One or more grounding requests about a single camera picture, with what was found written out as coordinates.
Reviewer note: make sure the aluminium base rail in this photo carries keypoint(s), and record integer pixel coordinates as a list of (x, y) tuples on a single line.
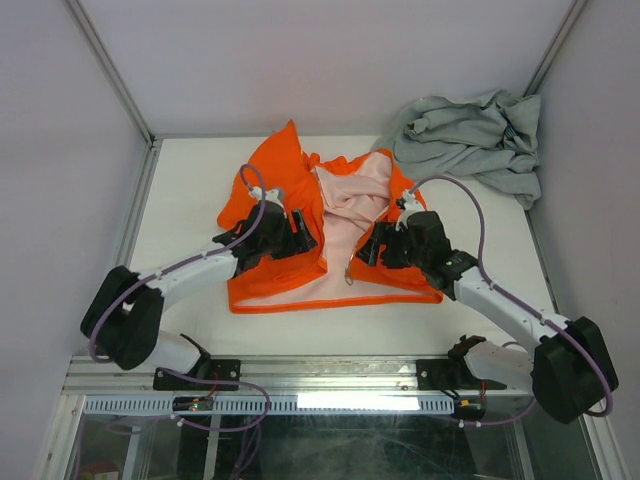
[(276, 374)]

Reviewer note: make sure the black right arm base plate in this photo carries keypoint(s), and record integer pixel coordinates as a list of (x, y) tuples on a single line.
[(450, 375)]

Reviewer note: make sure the white slotted cable duct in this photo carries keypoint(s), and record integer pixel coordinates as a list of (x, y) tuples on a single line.
[(341, 403)]

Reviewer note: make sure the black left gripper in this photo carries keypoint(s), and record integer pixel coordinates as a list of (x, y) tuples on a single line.
[(300, 241)]

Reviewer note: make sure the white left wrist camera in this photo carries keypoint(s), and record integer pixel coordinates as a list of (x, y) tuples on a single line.
[(270, 195)]

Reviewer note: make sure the grey sweatshirt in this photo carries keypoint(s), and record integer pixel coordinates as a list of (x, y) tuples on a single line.
[(491, 138)]

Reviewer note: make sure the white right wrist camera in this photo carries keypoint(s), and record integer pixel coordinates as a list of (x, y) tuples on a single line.
[(409, 205)]

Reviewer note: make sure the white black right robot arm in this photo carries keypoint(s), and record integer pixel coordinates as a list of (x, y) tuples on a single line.
[(563, 364)]

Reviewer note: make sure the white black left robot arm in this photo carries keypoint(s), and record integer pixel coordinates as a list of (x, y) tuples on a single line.
[(122, 323)]

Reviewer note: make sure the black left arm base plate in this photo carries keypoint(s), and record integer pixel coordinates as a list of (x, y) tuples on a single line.
[(217, 374)]

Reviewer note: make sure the orange zip jacket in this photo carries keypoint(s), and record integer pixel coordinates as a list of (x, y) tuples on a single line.
[(341, 201)]

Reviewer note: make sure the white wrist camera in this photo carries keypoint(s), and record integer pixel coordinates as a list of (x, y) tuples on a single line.
[(409, 205), (270, 195)]

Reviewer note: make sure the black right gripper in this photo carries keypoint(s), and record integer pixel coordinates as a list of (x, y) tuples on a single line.
[(369, 250)]

